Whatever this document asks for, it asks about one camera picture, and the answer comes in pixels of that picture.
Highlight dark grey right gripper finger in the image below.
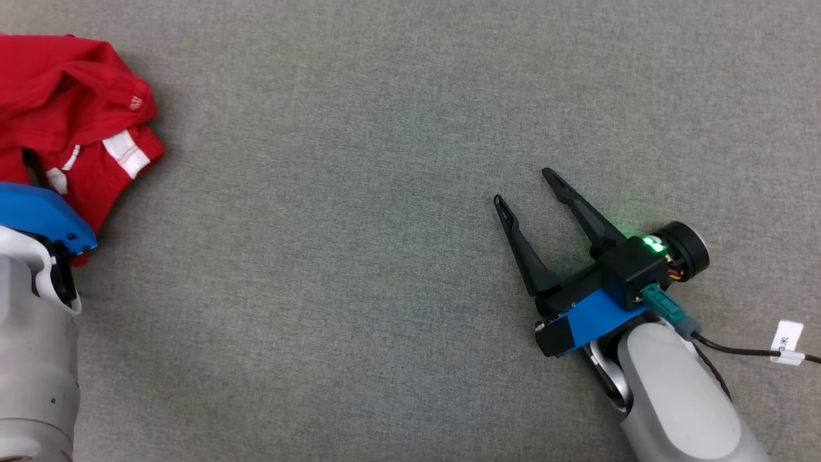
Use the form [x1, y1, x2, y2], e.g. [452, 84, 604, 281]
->
[541, 167, 629, 259]
[493, 194, 562, 298]

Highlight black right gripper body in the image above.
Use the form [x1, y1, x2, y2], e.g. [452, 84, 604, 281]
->
[534, 221, 711, 358]

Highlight red shorts with white stripes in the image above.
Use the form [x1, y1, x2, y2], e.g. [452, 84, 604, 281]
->
[0, 34, 166, 268]

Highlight grey fabric sofa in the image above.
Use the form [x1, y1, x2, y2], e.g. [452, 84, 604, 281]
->
[0, 0, 821, 462]

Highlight black cable with teal connector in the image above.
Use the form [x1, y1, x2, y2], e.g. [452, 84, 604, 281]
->
[639, 284, 821, 366]

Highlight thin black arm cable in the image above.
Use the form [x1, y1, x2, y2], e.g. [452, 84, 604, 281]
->
[691, 340, 733, 402]

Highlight white cable label tag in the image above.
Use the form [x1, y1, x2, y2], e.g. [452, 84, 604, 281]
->
[770, 320, 806, 366]

